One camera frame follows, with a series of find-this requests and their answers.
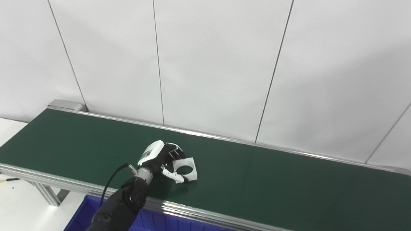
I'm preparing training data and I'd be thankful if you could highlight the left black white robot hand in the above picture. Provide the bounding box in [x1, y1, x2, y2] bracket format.
[137, 140, 190, 184]

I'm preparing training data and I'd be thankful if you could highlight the white square part round hole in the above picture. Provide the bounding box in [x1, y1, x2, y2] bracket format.
[172, 157, 198, 184]

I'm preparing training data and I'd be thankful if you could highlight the green conveyor belt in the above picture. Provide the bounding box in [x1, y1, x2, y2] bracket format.
[0, 106, 411, 231]
[0, 108, 411, 231]

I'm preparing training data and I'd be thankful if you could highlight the blue plastic bin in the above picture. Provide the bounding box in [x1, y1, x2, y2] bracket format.
[64, 195, 232, 231]

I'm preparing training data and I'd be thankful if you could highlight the grey conveyor end housing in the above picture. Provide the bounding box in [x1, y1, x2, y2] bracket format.
[48, 99, 89, 113]

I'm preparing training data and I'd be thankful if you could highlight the aluminium conveyor leg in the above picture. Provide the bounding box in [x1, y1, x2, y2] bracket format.
[27, 180, 70, 206]

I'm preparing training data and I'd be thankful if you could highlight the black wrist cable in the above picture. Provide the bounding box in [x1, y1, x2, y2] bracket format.
[99, 163, 138, 209]

